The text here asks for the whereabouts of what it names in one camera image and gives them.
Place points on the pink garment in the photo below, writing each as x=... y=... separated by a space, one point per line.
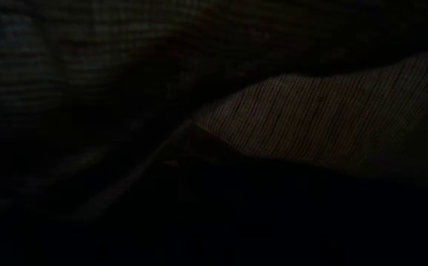
x=309 y=118

